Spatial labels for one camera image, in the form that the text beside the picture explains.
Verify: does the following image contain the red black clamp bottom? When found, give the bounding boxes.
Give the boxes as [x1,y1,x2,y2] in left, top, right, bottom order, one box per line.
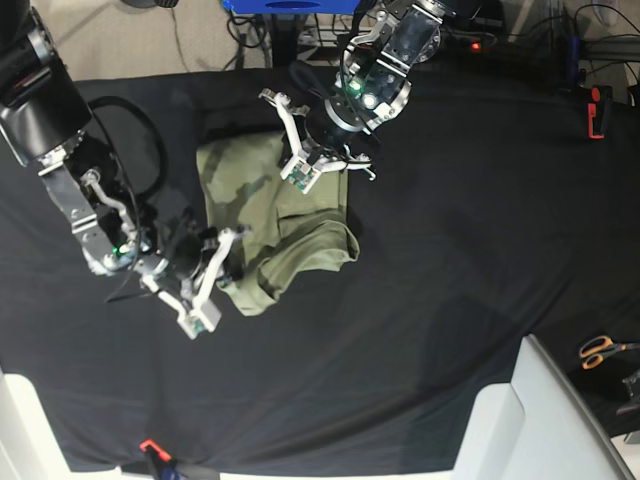
[139,439,181,480]

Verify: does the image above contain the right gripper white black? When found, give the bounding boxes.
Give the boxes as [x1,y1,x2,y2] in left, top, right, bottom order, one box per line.
[137,224,251,340]

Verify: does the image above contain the red black clamp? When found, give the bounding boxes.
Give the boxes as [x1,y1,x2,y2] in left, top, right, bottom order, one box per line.
[139,439,181,480]
[587,85,613,140]

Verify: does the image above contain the white chair left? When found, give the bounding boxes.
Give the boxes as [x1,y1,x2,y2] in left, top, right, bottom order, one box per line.
[1,372,71,480]

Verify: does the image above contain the orange handled scissors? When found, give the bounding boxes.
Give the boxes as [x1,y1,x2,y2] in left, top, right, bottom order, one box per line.
[578,335,639,370]

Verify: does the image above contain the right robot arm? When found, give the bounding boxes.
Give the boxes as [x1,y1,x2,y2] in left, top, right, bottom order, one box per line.
[1,1,249,339]

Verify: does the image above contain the blue box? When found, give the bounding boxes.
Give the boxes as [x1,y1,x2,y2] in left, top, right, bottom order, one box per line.
[222,0,359,15]

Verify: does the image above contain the black power strip red light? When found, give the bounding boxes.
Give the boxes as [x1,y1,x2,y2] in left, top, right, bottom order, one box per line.
[442,32,499,53]

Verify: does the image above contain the light green T-shirt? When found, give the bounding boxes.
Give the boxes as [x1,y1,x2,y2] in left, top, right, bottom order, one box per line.
[196,132,360,316]

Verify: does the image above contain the black table leg post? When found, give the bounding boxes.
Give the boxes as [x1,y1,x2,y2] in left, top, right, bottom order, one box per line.
[267,14,308,68]

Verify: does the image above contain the red black clamp right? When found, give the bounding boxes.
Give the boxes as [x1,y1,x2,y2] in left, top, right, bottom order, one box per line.
[587,85,613,140]

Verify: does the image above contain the black table cloth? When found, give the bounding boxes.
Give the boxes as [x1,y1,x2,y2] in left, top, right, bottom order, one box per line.
[1,72,639,476]

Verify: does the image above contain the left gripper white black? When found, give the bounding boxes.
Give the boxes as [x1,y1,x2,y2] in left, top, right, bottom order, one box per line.
[259,88,377,194]

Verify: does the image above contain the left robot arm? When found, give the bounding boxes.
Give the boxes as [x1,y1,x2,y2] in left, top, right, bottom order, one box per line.
[260,1,482,193]

